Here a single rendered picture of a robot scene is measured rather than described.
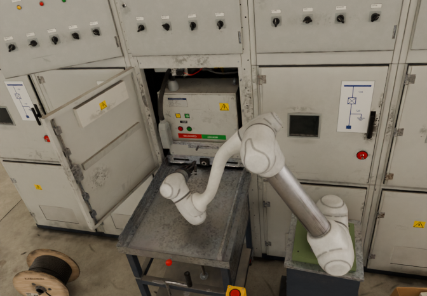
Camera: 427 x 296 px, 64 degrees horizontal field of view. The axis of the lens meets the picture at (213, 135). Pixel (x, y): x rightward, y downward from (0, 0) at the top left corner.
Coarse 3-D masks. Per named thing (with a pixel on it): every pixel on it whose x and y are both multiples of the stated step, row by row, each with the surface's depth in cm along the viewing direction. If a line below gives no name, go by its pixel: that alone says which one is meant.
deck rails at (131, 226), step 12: (168, 168) 233; (156, 180) 220; (240, 180) 205; (156, 192) 214; (240, 192) 205; (144, 204) 205; (132, 216) 191; (228, 216) 191; (132, 228) 191; (228, 228) 176; (120, 240) 180; (228, 240) 177
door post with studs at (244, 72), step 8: (240, 0) 162; (240, 8) 164; (248, 40) 172; (248, 48) 175; (248, 56) 177; (248, 64) 179; (240, 72) 184; (248, 72) 182; (240, 80) 184; (248, 80) 184; (240, 88) 189; (248, 88) 187; (240, 96) 191; (248, 96) 190; (248, 104) 193; (248, 112) 196; (248, 120) 198; (256, 176) 221; (256, 184) 225; (256, 192) 229; (256, 200) 233; (256, 208) 237; (256, 216) 241; (256, 224) 246; (256, 232) 251; (256, 240) 255; (256, 248) 261; (256, 256) 266
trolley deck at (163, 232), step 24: (192, 192) 211; (144, 216) 198; (168, 216) 196; (216, 216) 192; (240, 216) 190; (144, 240) 183; (168, 240) 182; (192, 240) 180; (216, 240) 178; (216, 264) 170
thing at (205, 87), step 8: (176, 80) 222; (184, 80) 221; (192, 80) 219; (200, 80) 218; (208, 80) 216; (216, 80) 215; (224, 80) 214; (232, 80) 212; (168, 88) 213; (184, 88) 210; (192, 88) 209; (200, 88) 207; (208, 88) 206; (216, 88) 205; (224, 88) 204; (232, 88) 202; (240, 104) 212; (240, 112) 213; (240, 120) 214
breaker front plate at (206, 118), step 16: (176, 96) 207; (192, 96) 204; (208, 96) 201; (224, 96) 198; (176, 112) 213; (192, 112) 210; (208, 112) 208; (224, 112) 205; (176, 128) 220; (192, 128) 217; (208, 128) 214; (224, 128) 211; (176, 144) 228
